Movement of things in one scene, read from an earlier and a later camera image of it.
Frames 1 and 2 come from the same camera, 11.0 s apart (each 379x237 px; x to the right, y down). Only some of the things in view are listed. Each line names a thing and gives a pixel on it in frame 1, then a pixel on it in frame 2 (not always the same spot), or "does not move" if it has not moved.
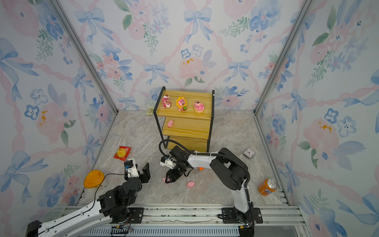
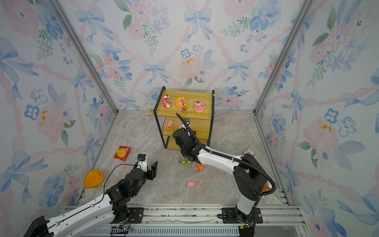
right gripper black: [172, 177] -> [192, 140]
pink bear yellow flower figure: [181, 103] does not move
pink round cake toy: [198, 107] does not move
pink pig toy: [190, 184] does not move
